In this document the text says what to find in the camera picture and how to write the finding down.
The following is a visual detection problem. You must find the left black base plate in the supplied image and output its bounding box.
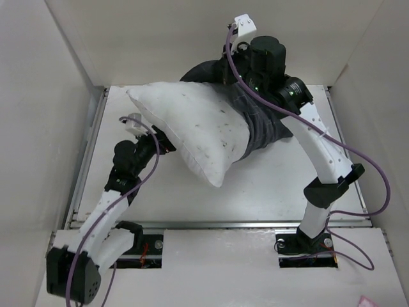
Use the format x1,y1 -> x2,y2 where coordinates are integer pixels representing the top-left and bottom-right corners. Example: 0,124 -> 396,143
116,233 -> 164,269

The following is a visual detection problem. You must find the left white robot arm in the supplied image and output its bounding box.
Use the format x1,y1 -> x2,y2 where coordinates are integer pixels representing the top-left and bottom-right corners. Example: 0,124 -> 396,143
46,132 -> 176,305

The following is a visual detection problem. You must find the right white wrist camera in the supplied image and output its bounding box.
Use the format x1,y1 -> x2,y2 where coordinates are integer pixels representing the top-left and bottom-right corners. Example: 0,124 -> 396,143
228,13 -> 257,55

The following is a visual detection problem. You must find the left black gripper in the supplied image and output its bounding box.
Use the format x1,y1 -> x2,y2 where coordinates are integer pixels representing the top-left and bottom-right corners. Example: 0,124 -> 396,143
132,125 -> 185,175

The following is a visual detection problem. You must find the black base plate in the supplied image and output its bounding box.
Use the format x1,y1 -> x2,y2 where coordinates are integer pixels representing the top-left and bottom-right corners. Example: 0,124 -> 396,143
116,233 -> 164,269
274,232 -> 338,269

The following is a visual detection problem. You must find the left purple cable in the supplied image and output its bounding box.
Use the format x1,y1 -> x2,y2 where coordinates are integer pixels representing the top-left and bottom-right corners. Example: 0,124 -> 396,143
65,117 -> 161,307

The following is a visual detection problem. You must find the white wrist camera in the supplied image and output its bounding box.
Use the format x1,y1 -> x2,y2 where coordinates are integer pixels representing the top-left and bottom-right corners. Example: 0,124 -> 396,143
228,13 -> 257,55
120,113 -> 147,138

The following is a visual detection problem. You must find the dark grey checked pillowcase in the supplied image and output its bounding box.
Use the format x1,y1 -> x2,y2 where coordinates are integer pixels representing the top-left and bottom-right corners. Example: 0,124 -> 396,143
180,60 -> 293,159

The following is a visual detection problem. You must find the purple cable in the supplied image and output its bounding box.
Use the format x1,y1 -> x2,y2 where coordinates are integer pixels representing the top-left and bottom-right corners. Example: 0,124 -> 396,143
225,27 -> 391,272
65,117 -> 161,307

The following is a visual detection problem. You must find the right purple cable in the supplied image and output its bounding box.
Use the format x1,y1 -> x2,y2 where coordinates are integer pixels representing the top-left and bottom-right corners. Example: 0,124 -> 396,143
225,27 -> 391,272

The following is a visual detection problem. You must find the aluminium right rail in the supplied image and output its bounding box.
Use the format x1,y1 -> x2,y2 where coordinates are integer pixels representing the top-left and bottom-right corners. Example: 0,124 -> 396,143
325,85 -> 371,221

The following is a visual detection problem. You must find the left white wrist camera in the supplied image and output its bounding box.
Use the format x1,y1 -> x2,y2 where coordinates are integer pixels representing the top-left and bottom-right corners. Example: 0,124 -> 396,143
120,113 -> 147,138

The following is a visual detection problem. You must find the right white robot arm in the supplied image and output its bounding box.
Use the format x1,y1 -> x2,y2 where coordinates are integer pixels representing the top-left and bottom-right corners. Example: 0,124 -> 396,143
215,36 -> 365,253

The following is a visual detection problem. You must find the pink object at corner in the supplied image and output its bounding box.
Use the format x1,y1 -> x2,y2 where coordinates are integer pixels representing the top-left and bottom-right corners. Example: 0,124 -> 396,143
357,295 -> 378,307

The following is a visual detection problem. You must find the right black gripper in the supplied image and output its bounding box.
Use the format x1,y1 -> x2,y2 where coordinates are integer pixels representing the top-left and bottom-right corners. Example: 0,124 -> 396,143
214,39 -> 267,96

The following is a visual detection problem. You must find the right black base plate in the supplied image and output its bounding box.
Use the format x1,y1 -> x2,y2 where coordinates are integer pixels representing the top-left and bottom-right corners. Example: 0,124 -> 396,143
274,232 -> 338,269

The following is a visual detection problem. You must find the aluminium front rail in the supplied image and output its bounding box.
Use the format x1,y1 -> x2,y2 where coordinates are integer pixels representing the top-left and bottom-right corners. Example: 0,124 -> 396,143
68,219 -> 373,230

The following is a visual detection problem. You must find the white pillow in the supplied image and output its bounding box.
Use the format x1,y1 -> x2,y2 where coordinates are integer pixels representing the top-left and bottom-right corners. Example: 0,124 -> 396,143
127,81 -> 250,187

